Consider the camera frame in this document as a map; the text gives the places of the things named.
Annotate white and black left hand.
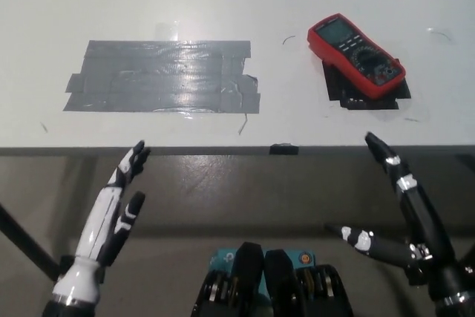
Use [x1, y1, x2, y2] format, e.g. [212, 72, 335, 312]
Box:
[73, 140, 152, 268]

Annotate black robot torso teal tops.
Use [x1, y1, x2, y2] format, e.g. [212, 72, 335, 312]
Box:
[191, 241, 353, 317]

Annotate grey duct tape patch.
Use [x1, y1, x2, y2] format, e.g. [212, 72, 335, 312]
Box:
[62, 39, 262, 113]

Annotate black right hand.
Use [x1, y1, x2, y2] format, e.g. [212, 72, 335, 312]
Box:
[324, 131, 471, 305]

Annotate red digital multimeter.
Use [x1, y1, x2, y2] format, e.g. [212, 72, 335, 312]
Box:
[307, 13, 407, 99]

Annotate black table leg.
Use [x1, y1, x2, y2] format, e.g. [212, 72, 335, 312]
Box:
[0, 201, 62, 283]

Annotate black tape patch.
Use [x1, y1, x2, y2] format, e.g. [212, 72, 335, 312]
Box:
[321, 57, 412, 111]

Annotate small black tape strip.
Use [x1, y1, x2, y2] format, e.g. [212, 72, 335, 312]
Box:
[269, 143, 300, 156]

